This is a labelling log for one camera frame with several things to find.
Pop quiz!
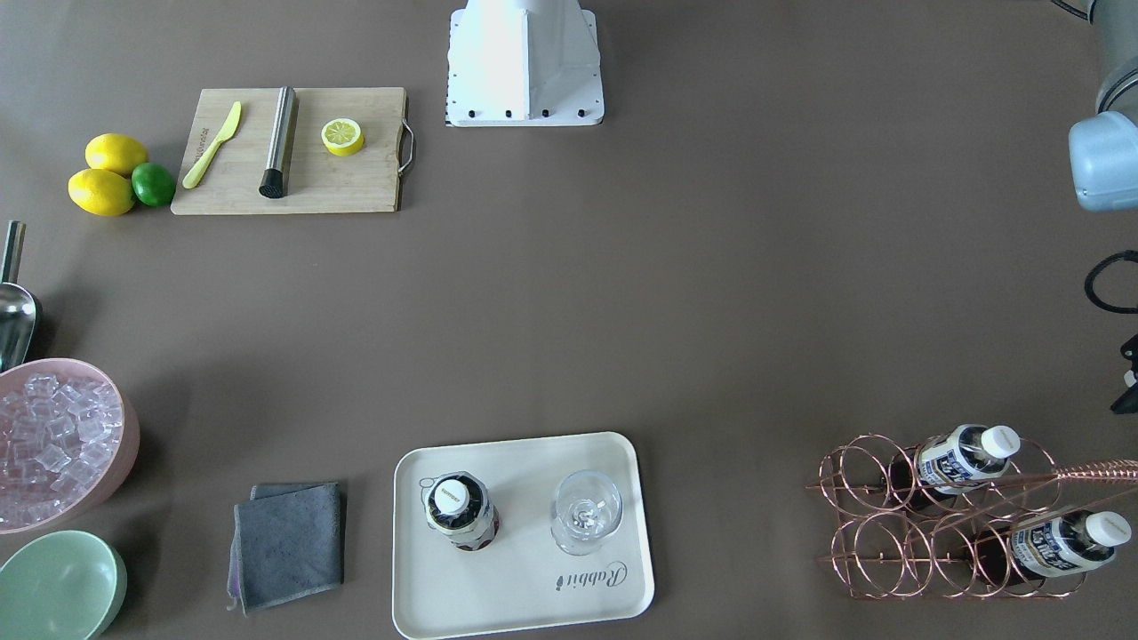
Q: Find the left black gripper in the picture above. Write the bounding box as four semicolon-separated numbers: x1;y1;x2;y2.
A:
1110;333;1138;416

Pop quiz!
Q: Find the copper wire bottle basket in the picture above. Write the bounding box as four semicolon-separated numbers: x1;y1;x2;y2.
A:
813;434;1135;601

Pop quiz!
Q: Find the tea bottle white cap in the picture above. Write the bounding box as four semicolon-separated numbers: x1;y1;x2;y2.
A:
421;471;501;551

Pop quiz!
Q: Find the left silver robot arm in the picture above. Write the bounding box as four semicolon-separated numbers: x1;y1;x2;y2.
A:
1056;1;1137;213

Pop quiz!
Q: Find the clear wine glass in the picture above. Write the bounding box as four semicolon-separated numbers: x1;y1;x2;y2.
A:
551;469;622;556

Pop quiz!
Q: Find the cream rabbit tray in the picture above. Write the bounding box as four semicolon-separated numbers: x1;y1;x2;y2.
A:
393;432;655;639

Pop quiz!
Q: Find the yellow half lemon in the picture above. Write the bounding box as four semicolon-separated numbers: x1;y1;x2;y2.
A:
320;117;365;156

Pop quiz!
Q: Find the grey folded cloth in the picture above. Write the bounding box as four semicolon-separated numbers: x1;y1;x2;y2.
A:
226;482;345;614

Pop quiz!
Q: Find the steel muddler black tip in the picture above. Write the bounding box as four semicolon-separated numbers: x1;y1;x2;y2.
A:
259;87;298;199

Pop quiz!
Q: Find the bamboo cutting board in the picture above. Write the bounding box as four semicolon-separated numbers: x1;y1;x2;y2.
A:
171;87;413;215

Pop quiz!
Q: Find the yellow plastic knife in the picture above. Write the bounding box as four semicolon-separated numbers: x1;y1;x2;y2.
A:
181;101;244;189

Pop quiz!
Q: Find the green lime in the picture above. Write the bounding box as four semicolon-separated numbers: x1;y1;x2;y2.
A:
130;162;178;207

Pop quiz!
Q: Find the pink bowl of ice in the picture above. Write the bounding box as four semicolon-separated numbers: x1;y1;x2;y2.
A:
1;359;140;535

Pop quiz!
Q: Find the green bowl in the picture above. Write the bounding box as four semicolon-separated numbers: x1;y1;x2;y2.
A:
1;530;127;639

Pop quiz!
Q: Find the steel ice scoop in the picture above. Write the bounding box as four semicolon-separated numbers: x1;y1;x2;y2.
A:
1;221;41;372

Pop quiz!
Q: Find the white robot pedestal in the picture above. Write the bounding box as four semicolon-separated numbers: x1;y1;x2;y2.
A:
445;1;605;128

